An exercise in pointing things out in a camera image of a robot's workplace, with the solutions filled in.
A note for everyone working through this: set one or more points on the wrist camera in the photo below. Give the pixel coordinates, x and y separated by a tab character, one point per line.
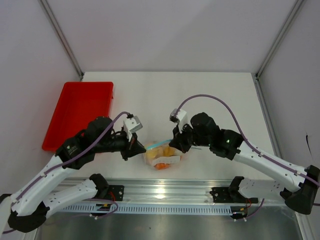
131	125
179	117

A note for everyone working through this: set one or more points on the left aluminium frame post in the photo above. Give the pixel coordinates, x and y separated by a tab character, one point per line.
53	21

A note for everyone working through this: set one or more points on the yellow toy ginger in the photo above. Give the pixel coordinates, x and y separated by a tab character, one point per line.
168	151

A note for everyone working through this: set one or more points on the clear zip top bag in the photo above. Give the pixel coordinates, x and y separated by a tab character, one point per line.
160	156

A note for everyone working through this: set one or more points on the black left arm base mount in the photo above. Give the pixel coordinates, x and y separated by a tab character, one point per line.
114	193

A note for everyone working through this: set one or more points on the aluminium frame post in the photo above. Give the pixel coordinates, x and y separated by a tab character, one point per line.
280	36
53	21

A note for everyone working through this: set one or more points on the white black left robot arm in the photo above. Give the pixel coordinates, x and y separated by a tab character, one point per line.
30	207

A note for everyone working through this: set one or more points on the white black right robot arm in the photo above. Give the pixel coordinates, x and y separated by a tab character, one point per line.
294	185

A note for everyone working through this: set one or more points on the white slotted cable duct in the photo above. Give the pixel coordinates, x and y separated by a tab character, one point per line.
157	209

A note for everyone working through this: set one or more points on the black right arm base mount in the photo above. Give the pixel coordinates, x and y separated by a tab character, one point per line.
224	195

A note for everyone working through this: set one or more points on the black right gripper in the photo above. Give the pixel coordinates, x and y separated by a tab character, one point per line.
175	142

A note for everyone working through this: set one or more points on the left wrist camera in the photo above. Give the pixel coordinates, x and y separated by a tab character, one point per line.
131	125

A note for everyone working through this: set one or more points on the red plastic tray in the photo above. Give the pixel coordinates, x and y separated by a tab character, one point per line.
79	103

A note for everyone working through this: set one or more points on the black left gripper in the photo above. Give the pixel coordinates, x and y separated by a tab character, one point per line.
132	149

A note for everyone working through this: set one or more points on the aluminium table edge rail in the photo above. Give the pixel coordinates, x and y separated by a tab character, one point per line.
155	192

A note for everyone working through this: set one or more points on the right aluminium frame post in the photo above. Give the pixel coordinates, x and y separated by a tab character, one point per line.
280	36

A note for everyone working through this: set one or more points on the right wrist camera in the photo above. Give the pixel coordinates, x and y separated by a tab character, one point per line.
179	117

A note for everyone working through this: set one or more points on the yellow toy pepper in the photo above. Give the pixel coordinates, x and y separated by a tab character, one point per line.
152	154

